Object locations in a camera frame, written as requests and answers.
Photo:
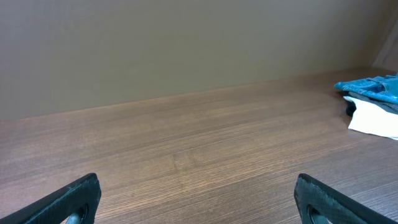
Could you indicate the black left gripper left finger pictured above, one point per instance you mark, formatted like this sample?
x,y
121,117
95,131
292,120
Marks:
x,y
76,202

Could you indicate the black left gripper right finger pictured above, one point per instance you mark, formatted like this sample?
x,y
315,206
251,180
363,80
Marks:
x,y
318,203

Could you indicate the light blue denim jeans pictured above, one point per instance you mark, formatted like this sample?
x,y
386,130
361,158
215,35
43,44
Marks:
x,y
379,88

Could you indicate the white shirt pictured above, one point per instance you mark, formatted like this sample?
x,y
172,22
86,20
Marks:
x,y
371,119

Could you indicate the black garment under pile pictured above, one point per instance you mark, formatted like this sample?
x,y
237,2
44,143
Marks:
x,y
350,109

